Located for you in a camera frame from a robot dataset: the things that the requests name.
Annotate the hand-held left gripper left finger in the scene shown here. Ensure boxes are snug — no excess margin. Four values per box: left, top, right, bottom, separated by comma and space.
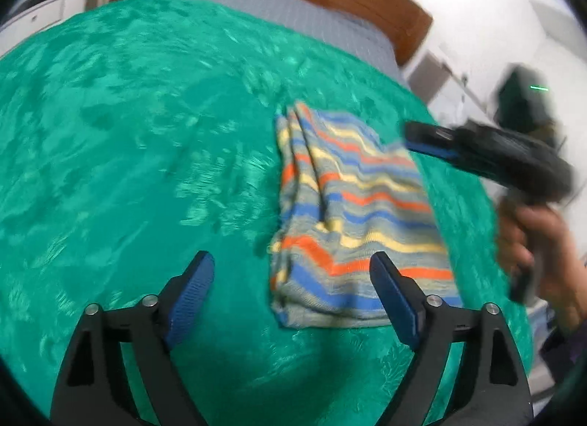
50, 250, 216, 426

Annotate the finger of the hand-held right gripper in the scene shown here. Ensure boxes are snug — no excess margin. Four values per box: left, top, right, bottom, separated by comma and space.
404, 121, 460, 162

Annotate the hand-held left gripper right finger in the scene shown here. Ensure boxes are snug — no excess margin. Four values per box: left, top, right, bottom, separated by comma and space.
369, 251, 535, 426

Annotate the striped knit sweater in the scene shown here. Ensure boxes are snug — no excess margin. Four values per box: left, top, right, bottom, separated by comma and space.
267, 100, 464, 330

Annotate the person's right hand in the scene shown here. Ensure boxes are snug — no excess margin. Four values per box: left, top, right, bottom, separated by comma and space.
496, 201, 587, 333

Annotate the white shelf unit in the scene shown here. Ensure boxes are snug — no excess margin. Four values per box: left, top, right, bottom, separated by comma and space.
406, 0, 587, 143

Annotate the green floral blanket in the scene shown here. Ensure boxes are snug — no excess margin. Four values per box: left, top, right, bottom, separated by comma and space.
0, 0, 535, 426

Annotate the grey checked bed sheet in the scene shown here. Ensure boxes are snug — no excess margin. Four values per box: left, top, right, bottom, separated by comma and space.
165, 0, 409, 88

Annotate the white drawer cabinet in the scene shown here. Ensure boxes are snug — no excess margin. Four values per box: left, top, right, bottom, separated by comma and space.
0, 0, 74, 58

